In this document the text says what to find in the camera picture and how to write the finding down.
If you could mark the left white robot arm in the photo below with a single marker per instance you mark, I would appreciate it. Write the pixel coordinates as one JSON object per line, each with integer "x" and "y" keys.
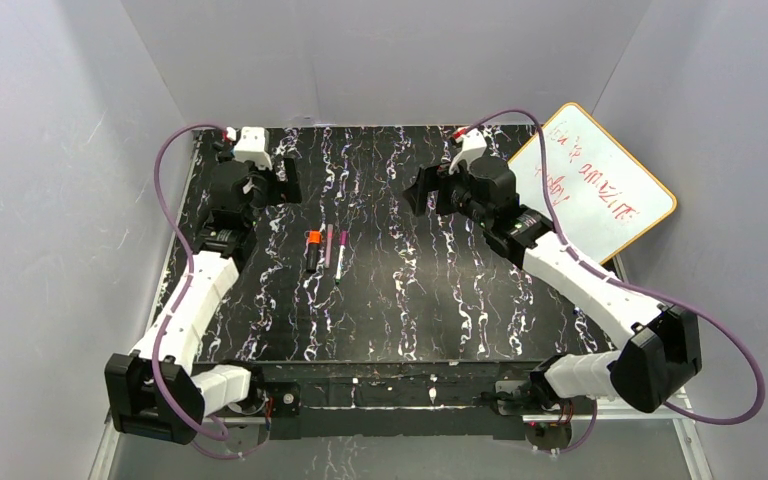
{"x": 152, "y": 390}

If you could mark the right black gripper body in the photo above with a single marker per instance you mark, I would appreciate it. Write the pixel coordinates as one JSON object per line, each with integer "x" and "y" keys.
{"x": 432, "y": 192}

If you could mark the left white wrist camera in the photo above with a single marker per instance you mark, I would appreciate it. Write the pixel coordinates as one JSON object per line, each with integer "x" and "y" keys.
{"x": 252, "y": 146}

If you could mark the white pen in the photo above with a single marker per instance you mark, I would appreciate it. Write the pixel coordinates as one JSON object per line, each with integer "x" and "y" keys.
{"x": 339, "y": 269}

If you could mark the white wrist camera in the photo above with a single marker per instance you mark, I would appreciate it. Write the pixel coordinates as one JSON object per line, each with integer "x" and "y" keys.
{"x": 252, "y": 146}
{"x": 471, "y": 144}

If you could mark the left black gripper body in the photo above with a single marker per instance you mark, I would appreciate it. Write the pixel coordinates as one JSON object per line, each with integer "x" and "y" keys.
{"x": 277, "y": 183}

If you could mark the orange marker cap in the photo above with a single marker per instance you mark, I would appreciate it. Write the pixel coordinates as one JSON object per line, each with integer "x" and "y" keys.
{"x": 314, "y": 237}

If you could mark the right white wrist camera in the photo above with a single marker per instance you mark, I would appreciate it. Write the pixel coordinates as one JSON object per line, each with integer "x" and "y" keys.
{"x": 471, "y": 144}

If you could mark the yellow-framed whiteboard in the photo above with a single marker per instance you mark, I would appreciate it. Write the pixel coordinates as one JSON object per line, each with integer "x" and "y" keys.
{"x": 603, "y": 196}

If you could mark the black orange-tipped marker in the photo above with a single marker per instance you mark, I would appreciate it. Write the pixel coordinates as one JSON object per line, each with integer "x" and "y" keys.
{"x": 312, "y": 257}

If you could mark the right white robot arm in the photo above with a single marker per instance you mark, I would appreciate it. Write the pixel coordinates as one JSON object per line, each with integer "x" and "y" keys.
{"x": 657, "y": 348}

